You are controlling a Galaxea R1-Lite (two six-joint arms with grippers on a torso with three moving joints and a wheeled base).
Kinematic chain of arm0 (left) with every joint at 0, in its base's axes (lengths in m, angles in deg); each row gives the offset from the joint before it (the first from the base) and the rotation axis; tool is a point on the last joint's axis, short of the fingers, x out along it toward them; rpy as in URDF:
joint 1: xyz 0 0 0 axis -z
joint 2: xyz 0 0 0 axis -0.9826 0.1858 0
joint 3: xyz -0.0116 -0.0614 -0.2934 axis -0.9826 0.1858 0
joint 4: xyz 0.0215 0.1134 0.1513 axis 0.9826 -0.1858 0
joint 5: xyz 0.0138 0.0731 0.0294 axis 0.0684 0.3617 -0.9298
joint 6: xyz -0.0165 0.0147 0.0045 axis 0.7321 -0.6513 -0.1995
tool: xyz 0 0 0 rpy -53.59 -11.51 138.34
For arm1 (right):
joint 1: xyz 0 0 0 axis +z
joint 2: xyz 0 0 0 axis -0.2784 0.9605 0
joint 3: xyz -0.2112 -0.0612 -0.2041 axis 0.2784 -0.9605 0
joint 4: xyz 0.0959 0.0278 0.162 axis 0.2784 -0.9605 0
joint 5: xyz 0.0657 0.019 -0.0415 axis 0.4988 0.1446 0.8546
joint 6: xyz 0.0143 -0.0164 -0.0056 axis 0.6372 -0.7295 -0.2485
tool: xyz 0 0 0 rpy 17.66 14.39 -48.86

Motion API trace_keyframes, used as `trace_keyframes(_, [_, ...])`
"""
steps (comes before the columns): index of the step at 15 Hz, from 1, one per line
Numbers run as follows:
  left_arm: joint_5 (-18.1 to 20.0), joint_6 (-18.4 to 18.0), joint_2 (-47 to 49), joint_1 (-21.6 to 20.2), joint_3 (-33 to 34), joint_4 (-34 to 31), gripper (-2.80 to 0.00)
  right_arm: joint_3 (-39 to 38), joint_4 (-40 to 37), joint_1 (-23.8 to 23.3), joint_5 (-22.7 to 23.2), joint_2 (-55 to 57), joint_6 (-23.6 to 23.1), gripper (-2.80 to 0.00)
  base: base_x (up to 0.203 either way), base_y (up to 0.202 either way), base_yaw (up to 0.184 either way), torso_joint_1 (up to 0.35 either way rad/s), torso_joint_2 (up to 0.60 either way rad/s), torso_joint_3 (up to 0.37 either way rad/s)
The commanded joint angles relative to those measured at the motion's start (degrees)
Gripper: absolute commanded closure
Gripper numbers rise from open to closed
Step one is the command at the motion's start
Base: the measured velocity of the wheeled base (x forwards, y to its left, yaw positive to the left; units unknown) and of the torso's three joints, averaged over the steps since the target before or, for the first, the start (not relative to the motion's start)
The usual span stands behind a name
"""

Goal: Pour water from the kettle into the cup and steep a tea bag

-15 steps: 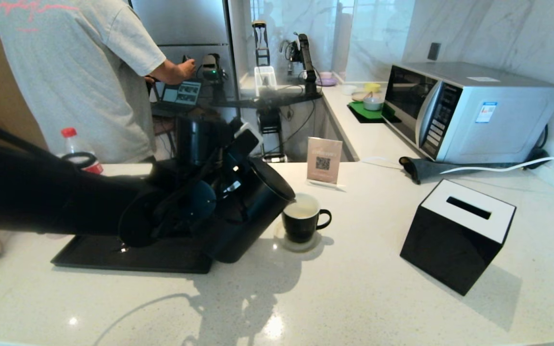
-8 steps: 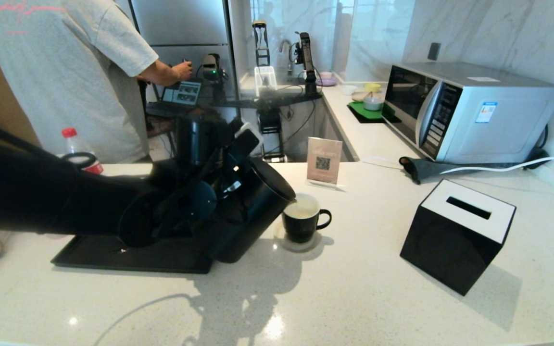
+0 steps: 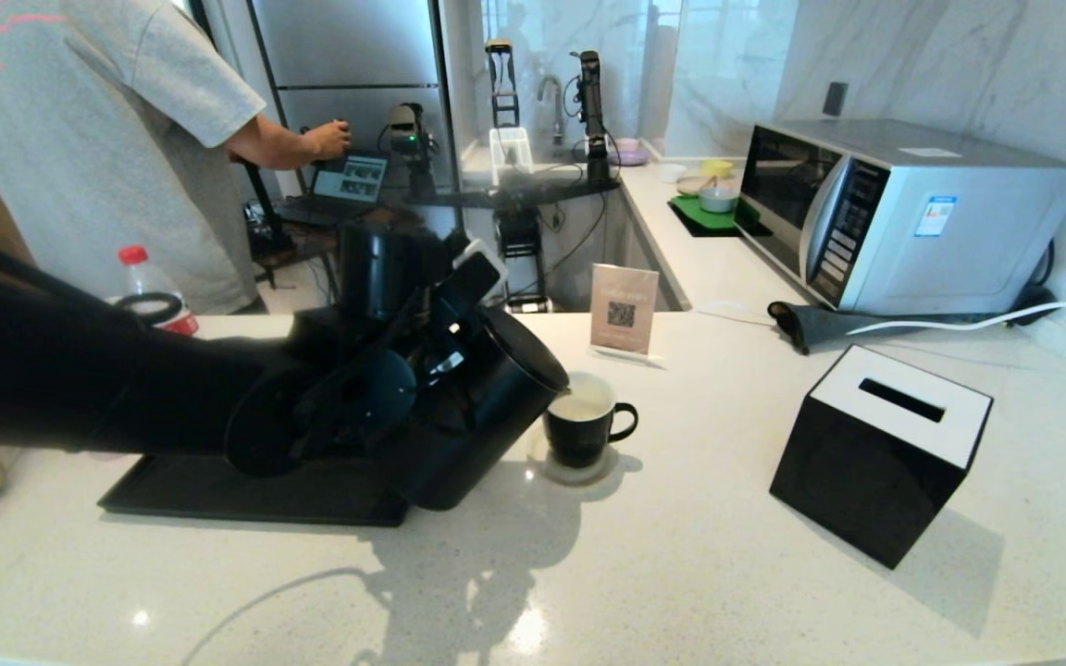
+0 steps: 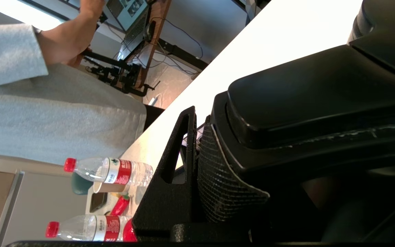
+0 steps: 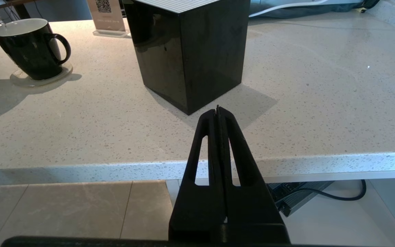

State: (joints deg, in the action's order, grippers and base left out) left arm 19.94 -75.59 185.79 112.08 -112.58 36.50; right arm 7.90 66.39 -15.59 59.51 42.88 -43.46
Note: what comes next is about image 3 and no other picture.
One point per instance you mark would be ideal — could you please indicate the black mug white inside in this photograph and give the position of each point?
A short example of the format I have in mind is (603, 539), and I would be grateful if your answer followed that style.
(588, 439)

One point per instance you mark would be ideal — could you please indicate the silver refrigerator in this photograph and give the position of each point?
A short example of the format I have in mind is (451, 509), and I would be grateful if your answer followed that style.
(357, 55)

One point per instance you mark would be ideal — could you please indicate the black tissue box white top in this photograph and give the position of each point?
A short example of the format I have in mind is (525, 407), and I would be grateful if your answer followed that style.
(866, 481)

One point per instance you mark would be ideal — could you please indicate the person in grey t-shirt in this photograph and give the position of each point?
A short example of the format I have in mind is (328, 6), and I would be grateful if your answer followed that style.
(98, 139)

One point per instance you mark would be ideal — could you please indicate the green mat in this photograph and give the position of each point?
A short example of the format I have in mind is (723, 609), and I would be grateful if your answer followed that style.
(695, 215)

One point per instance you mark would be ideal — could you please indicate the round translucent coaster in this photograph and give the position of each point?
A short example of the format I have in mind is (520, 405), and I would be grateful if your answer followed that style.
(590, 474)

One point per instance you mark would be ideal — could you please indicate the small white bowl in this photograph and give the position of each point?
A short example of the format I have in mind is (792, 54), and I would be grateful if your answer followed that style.
(672, 172)

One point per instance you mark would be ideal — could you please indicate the black electric kettle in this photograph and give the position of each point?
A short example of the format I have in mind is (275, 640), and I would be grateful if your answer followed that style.
(496, 416)

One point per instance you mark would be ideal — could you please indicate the chrome kitchen faucet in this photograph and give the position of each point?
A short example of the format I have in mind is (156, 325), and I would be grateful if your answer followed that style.
(551, 102)

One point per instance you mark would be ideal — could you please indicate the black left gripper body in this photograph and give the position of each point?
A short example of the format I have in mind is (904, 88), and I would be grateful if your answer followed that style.
(390, 384)

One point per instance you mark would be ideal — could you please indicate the black serving tray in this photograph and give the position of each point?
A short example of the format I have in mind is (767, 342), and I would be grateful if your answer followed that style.
(218, 499)

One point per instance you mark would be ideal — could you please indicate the dark wall outlet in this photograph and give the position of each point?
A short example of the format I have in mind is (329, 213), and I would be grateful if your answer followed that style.
(834, 101)

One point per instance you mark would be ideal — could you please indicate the black upright stand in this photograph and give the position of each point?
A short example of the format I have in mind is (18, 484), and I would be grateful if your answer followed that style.
(502, 92)

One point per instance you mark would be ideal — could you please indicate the QR code sign stand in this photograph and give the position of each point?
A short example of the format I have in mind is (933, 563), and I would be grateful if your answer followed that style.
(624, 305)

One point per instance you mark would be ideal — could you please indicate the grey bowl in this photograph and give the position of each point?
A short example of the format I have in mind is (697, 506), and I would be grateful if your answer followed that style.
(716, 199)

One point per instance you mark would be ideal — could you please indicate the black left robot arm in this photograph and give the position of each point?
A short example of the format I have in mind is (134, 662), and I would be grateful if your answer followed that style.
(80, 379)

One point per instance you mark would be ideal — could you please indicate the black background robot arm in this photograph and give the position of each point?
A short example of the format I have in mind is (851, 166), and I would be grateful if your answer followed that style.
(591, 111)

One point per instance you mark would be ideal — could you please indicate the camera on tripod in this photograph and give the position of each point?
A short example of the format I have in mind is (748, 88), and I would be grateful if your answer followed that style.
(408, 129)

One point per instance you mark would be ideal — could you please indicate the silver microwave oven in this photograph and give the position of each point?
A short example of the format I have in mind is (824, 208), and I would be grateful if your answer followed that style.
(959, 240)

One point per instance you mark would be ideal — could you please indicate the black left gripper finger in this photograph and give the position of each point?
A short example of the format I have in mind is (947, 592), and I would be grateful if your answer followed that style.
(454, 326)
(447, 364)

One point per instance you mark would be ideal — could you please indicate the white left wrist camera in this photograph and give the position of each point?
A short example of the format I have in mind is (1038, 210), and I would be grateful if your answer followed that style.
(477, 270)

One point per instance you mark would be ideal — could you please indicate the open laptop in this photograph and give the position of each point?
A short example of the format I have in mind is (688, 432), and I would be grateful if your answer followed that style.
(353, 180)

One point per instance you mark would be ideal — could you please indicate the clear water bottle red cap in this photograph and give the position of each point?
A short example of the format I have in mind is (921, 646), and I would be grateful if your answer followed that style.
(144, 277)

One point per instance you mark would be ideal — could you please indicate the dark grey cloth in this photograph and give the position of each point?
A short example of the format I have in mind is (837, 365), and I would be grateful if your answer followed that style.
(820, 326)

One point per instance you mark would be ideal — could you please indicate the brown wooden desk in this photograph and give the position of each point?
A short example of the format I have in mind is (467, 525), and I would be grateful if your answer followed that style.
(302, 245)

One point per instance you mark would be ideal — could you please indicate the yellow bowl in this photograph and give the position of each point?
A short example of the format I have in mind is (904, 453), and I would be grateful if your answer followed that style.
(716, 168)

